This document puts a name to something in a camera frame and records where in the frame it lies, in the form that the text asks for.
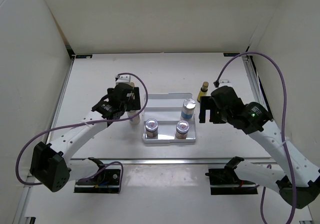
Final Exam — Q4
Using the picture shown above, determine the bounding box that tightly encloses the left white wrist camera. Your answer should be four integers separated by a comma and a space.
115, 75, 131, 85

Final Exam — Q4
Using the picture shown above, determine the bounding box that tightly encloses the tall peppercorn jar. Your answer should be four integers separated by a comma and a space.
180, 99, 196, 120
127, 110, 141, 125

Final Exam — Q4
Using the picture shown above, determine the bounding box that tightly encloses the yellow sauce bottle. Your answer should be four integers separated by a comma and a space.
130, 82, 135, 95
197, 81, 209, 102

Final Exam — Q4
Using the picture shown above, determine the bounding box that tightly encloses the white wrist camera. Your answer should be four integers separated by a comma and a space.
218, 80, 233, 87
115, 75, 131, 85

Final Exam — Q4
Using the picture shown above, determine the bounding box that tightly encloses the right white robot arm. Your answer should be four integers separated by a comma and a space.
199, 86, 320, 209

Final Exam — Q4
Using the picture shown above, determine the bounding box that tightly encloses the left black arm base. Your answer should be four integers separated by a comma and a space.
73, 157, 124, 194

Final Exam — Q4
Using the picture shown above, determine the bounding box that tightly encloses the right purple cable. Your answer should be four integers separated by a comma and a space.
213, 52, 298, 224

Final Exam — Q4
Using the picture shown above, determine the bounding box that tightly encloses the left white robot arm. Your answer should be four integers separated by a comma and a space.
30, 83, 141, 192

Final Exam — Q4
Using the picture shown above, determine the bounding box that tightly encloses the white divided organizer tray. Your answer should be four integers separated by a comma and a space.
142, 93, 197, 146

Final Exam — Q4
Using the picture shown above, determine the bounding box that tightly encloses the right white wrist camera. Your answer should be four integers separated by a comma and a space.
218, 80, 233, 87

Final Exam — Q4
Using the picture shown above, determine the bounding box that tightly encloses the short white-lid jar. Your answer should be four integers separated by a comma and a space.
175, 120, 190, 139
145, 118, 159, 138

